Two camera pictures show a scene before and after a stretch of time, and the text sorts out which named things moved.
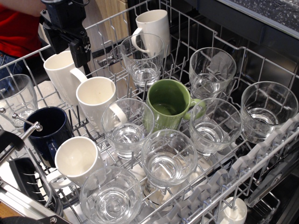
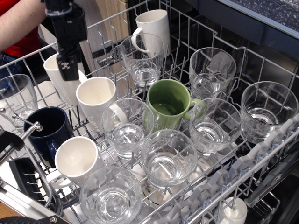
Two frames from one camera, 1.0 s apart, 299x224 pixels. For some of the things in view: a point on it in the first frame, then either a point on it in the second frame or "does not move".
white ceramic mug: [97, 95] does not move
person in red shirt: [19, 38] does not move
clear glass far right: [264, 106] does not move
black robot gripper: [63, 22] → [70, 25]
